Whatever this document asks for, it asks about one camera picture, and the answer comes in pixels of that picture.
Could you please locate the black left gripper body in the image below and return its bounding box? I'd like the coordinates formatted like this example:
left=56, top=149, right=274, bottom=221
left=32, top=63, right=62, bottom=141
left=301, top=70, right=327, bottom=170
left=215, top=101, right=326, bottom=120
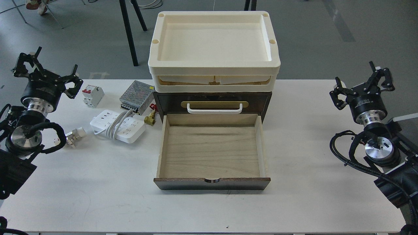
left=21, top=73, right=65, bottom=113

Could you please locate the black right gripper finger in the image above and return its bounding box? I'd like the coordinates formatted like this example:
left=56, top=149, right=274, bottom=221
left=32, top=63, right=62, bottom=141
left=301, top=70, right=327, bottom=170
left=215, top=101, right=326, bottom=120
left=329, top=77, right=356, bottom=111
left=360, top=61, right=395, bottom=95

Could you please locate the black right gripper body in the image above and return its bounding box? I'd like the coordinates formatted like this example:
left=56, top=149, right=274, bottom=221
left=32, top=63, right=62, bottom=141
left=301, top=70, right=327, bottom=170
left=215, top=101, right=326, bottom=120
left=349, top=83, right=388, bottom=124

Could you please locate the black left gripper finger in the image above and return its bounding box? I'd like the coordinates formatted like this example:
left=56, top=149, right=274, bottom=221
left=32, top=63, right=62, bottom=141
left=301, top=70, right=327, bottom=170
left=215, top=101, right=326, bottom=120
left=59, top=64, right=83, bottom=99
left=11, top=46, right=59, bottom=81

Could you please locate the white power strip with cable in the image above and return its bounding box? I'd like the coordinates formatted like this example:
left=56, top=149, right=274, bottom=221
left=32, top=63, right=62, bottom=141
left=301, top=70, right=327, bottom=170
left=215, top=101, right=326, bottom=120
left=90, top=109, right=146, bottom=143

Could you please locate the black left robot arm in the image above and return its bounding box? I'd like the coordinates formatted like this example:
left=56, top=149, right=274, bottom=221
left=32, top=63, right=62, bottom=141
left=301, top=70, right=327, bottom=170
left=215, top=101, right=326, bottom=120
left=0, top=47, right=83, bottom=200

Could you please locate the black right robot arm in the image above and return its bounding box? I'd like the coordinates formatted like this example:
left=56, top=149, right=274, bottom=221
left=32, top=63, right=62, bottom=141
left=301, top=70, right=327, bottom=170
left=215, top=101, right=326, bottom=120
left=330, top=61, right=418, bottom=235

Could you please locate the cream plastic tray cabinet top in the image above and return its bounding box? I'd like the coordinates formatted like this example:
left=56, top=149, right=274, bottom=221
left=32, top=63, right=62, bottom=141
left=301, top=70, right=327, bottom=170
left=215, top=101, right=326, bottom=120
left=148, top=11, right=281, bottom=93

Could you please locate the white red circuit breaker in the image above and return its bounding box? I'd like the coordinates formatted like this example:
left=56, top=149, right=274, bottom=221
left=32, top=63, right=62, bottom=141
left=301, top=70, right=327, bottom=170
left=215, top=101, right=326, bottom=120
left=82, top=85, right=104, bottom=108

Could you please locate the small white metal connector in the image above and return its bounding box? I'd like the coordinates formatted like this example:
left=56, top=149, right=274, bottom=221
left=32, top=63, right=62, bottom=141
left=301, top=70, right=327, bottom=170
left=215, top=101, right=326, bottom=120
left=65, top=127, right=87, bottom=149

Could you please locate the silver metal power supply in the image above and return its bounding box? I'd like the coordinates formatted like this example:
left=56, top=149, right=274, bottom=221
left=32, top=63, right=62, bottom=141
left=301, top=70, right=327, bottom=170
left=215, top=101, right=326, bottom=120
left=120, top=80, right=155, bottom=116

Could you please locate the person's shoe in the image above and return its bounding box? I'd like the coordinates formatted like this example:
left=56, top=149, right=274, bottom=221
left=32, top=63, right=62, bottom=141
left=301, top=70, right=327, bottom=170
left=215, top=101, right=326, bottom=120
left=25, top=0, right=49, bottom=15

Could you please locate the black chair leg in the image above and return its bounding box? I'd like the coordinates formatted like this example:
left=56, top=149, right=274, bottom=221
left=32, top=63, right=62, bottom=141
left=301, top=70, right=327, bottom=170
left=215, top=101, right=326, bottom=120
left=119, top=0, right=148, bottom=67

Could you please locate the open wooden drawer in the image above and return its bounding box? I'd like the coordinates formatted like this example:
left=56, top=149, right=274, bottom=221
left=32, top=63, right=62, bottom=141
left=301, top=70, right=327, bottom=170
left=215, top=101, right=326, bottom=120
left=153, top=114, right=271, bottom=190

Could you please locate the brass valve with red handle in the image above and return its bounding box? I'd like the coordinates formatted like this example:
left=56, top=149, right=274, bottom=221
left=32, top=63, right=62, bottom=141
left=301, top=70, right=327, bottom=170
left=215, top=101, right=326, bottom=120
left=144, top=103, right=158, bottom=126

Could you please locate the white drawer handle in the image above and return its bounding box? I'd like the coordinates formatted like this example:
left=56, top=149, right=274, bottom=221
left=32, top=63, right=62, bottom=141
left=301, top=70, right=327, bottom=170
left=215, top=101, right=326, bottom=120
left=186, top=103, right=243, bottom=114

